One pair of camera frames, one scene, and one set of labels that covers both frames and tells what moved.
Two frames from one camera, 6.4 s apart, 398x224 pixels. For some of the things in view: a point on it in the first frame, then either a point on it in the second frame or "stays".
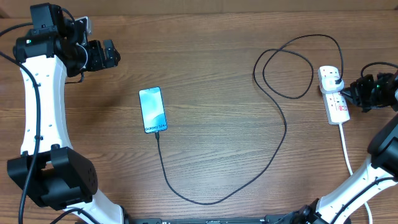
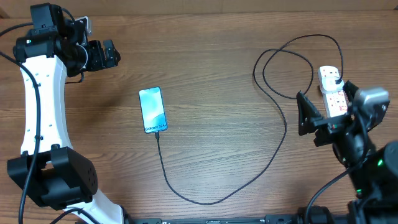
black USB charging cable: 276,99 stays
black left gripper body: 95,56 stays
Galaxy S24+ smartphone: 152,109 stays
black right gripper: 354,93 → 327,134
